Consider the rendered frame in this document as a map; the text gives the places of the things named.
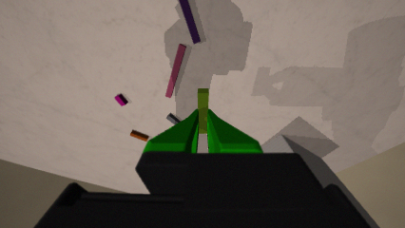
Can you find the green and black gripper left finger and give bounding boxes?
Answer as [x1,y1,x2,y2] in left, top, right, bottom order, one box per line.
[142,109,199,154]

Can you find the lime green rod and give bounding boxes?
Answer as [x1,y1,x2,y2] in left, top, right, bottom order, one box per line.
[198,88,209,134]

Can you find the orange rod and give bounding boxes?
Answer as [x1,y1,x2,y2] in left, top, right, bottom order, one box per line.
[130,130,148,142]

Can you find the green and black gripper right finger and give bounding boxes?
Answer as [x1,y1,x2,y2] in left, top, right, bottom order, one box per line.
[207,109,263,153]

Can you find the magenta rectangular block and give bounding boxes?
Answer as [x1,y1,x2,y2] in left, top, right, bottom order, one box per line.
[115,94,127,106]

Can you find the pink rod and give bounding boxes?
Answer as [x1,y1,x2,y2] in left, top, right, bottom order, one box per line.
[165,44,186,98]

